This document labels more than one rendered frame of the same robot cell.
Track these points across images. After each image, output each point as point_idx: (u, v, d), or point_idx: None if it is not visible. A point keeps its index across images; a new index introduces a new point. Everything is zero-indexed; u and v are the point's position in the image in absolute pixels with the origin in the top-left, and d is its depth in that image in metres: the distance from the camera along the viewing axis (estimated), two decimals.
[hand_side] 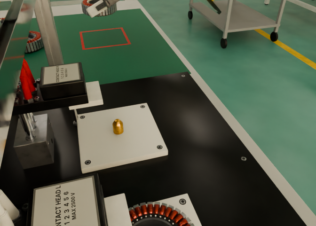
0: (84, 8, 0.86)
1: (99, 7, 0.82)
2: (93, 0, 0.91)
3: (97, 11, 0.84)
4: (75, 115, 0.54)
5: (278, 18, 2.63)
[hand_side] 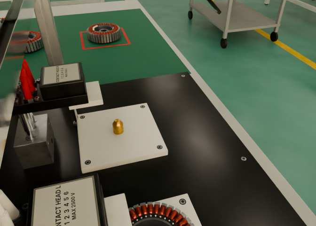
0: (90, 35, 0.92)
1: None
2: (98, 27, 0.96)
3: None
4: (75, 115, 0.54)
5: (278, 18, 2.63)
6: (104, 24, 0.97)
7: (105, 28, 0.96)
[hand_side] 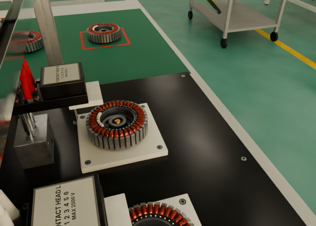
0: (90, 35, 0.92)
1: None
2: (98, 27, 0.96)
3: None
4: (75, 115, 0.54)
5: (278, 18, 2.63)
6: (104, 24, 0.97)
7: (105, 28, 0.96)
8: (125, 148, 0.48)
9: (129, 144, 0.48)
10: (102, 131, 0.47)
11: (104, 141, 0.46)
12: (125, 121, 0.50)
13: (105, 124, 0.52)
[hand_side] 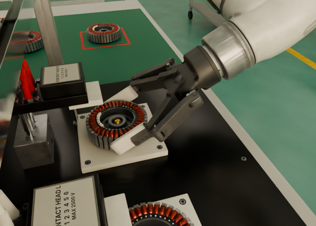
0: (90, 35, 0.92)
1: None
2: (98, 27, 0.96)
3: (116, 97, 0.55)
4: (75, 115, 0.54)
5: None
6: (104, 24, 0.97)
7: (105, 28, 0.96)
8: None
9: None
10: (102, 131, 0.47)
11: (104, 141, 0.46)
12: (125, 121, 0.50)
13: (105, 124, 0.52)
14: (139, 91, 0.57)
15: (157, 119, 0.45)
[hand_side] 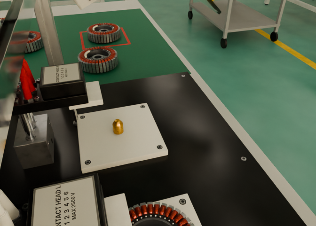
0: (90, 35, 0.92)
1: None
2: (98, 27, 0.96)
3: None
4: (75, 115, 0.54)
5: (278, 18, 2.63)
6: (104, 24, 0.97)
7: (105, 28, 0.96)
8: (95, 72, 0.75)
9: (99, 70, 0.76)
10: (83, 58, 0.75)
11: (83, 65, 0.75)
12: (102, 58, 0.78)
13: (91, 58, 0.80)
14: None
15: None
